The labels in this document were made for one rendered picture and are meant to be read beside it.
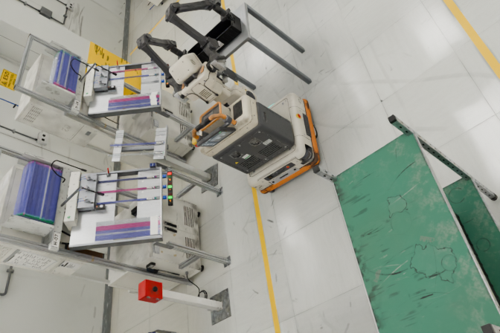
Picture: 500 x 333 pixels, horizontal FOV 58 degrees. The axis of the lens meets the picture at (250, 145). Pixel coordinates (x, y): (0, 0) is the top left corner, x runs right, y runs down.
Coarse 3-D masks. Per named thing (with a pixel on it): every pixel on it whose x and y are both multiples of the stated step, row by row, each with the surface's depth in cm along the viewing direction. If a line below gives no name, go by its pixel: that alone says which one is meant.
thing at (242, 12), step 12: (240, 12) 384; (252, 12) 391; (264, 24) 402; (240, 36) 369; (288, 36) 419; (228, 48) 375; (264, 48) 371; (300, 48) 429; (276, 60) 383; (300, 72) 399; (252, 84) 466
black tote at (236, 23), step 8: (232, 16) 371; (224, 24) 383; (232, 24) 365; (240, 24) 376; (208, 32) 388; (216, 32) 389; (224, 32) 369; (232, 32) 369; (240, 32) 370; (224, 40) 376; (192, 48) 401; (200, 48) 402; (200, 56) 388; (208, 56) 389
